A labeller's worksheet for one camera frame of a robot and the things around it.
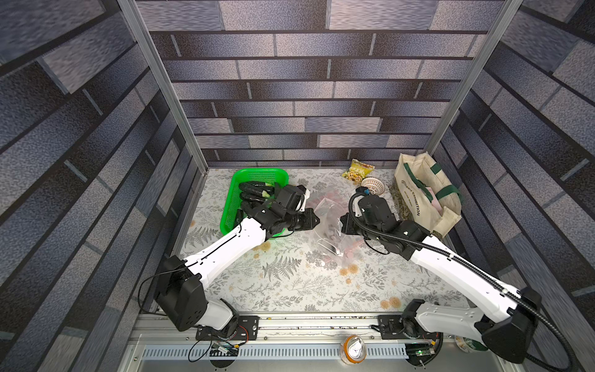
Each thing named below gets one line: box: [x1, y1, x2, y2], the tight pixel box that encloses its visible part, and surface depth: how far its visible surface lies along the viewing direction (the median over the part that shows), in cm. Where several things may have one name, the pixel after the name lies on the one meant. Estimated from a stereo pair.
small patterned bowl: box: [361, 176, 386, 196], surface depth 112 cm
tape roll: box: [340, 334, 368, 366], surface depth 63 cm
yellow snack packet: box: [341, 158, 376, 184], surface depth 116 cm
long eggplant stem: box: [240, 188, 266, 207], surface depth 105 cm
